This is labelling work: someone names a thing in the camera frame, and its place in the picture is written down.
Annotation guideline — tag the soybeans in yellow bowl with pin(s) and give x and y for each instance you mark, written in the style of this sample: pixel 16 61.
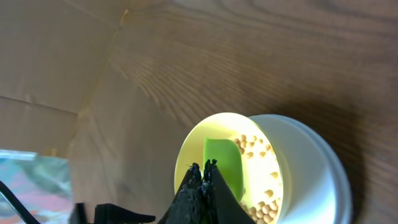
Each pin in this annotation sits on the soybeans in yellow bowl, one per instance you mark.
pixel 263 191

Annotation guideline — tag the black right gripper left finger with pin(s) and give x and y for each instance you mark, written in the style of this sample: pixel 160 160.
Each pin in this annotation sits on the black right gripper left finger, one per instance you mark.
pixel 186 207

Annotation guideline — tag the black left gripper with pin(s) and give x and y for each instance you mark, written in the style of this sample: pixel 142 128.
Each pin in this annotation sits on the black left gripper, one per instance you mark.
pixel 108 213

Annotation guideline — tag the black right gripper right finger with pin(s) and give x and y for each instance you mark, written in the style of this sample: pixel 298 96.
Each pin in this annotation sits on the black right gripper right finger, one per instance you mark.
pixel 219 203

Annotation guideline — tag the green plastic measuring scoop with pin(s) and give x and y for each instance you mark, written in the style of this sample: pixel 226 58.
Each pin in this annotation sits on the green plastic measuring scoop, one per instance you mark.
pixel 228 160

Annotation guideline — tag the yellow plastic bowl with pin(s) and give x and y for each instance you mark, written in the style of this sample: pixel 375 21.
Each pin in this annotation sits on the yellow plastic bowl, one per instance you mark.
pixel 217 126

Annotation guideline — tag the white digital kitchen scale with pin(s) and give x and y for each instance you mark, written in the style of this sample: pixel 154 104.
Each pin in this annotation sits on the white digital kitchen scale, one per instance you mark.
pixel 316 187

